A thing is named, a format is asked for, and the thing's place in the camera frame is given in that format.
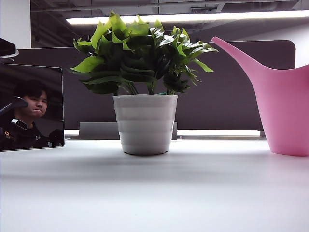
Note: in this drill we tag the long ceiling light strip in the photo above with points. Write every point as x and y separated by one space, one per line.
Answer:
217 16

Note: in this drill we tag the pink plastic watering can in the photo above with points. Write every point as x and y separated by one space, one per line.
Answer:
287 108

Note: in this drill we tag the green leafy plant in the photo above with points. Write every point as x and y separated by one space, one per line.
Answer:
135 48

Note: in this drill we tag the white ribbed plastic pot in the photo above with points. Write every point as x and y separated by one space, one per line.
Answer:
144 125

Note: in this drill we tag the grey partition mounting bracket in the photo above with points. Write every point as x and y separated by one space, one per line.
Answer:
96 130

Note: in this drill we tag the dark grey monitor back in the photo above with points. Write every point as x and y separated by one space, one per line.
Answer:
229 101

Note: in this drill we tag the glossy black mirror panel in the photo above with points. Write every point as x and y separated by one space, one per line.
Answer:
53 79

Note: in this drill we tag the black flat shelf object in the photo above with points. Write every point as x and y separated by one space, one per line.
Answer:
6 47

